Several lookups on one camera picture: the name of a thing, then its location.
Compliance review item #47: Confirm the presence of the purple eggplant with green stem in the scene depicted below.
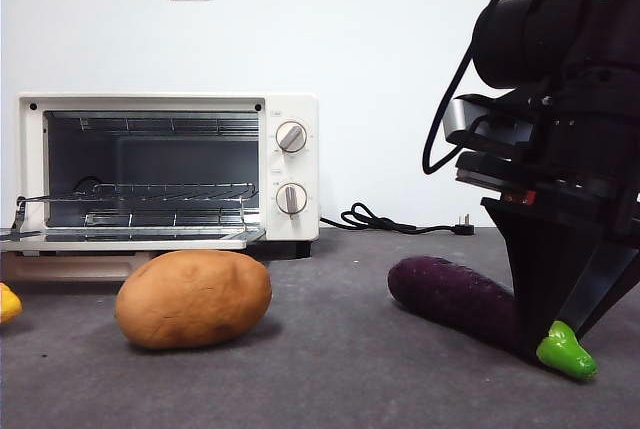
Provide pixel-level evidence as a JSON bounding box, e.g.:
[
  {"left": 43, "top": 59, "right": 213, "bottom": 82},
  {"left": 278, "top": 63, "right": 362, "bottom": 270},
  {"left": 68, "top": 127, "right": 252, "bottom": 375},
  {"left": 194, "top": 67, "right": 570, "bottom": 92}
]
[{"left": 387, "top": 255, "right": 599, "bottom": 383}]

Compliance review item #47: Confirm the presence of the glass oven door with handle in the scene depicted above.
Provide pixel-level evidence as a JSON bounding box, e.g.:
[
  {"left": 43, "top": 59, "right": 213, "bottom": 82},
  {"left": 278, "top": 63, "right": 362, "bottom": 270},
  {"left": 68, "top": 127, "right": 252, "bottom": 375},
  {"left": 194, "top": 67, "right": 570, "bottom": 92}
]
[{"left": 0, "top": 226, "right": 267, "bottom": 284}]

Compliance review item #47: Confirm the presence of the white Toshiba toaster oven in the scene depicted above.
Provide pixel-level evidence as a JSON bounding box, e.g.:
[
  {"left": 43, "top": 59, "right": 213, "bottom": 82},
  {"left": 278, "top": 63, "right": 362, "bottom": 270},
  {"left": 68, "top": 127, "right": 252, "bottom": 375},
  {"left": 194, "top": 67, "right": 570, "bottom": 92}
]
[{"left": 17, "top": 92, "right": 320, "bottom": 261}]

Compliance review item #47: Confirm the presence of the round oven timer knob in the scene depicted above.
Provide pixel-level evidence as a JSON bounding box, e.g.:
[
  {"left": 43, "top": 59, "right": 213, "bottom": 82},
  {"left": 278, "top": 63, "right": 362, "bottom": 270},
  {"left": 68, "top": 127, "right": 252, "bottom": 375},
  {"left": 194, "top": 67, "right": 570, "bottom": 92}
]
[{"left": 275, "top": 182, "right": 309, "bottom": 221}]

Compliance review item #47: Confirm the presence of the round oven temperature knob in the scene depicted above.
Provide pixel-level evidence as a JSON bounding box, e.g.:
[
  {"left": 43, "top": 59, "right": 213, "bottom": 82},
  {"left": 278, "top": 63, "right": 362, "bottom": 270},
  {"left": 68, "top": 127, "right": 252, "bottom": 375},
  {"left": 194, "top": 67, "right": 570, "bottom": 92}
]
[{"left": 275, "top": 121, "right": 308, "bottom": 154}]

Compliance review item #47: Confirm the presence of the brown potato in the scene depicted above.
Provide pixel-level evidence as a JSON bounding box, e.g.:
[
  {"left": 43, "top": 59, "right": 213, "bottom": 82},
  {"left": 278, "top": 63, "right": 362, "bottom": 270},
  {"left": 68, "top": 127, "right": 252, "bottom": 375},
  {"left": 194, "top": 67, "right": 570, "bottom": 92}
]
[{"left": 114, "top": 248, "right": 274, "bottom": 351}]

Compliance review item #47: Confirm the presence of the yellow vegetable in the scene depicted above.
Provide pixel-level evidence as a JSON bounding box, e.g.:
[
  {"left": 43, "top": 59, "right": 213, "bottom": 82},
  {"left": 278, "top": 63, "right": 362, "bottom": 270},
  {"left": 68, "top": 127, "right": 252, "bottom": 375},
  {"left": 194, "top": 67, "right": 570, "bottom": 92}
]
[{"left": 0, "top": 282, "right": 24, "bottom": 326}]

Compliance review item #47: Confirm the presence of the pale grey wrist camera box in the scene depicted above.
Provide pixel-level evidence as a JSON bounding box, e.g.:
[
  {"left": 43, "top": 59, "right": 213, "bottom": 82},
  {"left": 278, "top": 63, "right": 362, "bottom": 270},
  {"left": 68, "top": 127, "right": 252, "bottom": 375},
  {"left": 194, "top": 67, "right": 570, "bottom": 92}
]
[{"left": 441, "top": 95, "right": 532, "bottom": 147}]

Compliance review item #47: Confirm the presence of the black power cable with plug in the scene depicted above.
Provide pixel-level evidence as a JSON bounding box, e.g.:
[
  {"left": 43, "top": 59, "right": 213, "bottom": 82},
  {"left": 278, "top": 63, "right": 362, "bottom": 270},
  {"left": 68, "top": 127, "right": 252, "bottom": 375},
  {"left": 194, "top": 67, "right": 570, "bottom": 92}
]
[{"left": 319, "top": 202, "right": 477, "bottom": 239}]

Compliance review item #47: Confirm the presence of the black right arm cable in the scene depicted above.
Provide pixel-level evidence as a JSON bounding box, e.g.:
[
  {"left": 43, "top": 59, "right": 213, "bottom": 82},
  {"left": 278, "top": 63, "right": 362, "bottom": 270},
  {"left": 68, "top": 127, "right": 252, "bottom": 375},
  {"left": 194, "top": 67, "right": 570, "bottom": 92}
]
[{"left": 421, "top": 0, "right": 532, "bottom": 176}]

